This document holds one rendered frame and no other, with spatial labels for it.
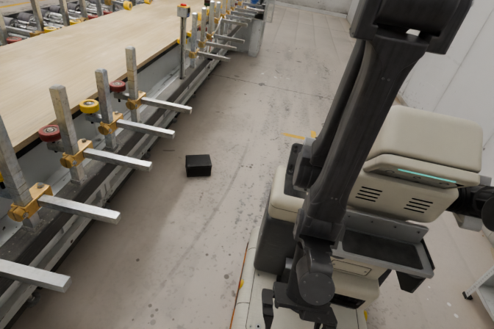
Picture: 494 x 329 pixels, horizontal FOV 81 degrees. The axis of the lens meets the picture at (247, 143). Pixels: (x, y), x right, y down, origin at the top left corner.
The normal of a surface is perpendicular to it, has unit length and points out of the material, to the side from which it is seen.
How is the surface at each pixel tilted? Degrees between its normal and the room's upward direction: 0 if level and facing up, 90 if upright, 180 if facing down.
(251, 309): 0
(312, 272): 64
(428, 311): 0
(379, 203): 98
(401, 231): 90
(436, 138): 43
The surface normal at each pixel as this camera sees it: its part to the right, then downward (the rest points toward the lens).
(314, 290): -0.09, 0.12
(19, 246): 0.15, -0.81
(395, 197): -0.19, 0.65
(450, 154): 0.00, -0.23
